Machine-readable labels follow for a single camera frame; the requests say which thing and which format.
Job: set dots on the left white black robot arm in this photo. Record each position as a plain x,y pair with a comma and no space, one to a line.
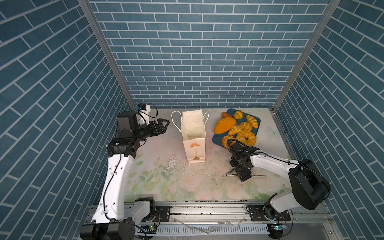
120,168

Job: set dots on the ring donut bread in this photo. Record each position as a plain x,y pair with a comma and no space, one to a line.
225,141

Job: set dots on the croissant right on tray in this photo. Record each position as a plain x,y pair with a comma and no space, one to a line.
252,121

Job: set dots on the right aluminium corner post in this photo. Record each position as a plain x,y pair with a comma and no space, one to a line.
318,30

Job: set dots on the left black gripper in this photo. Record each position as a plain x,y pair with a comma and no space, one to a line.
161,130

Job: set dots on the silver metal tongs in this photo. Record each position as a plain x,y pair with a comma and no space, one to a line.
232,172

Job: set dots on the dark blue tray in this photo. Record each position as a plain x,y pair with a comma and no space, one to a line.
217,139

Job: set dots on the aluminium corner post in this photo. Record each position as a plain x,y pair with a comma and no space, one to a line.
318,30
92,20

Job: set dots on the brown bread piece top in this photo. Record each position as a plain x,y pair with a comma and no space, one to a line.
226,115

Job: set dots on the white printed paper bag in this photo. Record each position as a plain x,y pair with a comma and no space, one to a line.
193,130

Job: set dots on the large orange oval bread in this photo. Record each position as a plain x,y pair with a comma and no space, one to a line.
224,125

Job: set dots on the small round croissant top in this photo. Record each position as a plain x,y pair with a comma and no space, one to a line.
238,115

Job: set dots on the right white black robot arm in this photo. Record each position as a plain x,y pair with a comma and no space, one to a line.
308,187

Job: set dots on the long croissant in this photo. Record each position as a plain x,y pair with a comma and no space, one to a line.
234,130

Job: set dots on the left aluminium corner post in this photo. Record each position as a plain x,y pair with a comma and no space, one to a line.
92,20

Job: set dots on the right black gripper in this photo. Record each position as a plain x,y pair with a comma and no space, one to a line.
242,175

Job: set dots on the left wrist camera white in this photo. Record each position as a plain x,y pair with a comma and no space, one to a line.
142,114

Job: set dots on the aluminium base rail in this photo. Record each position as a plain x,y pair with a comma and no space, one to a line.
238,220

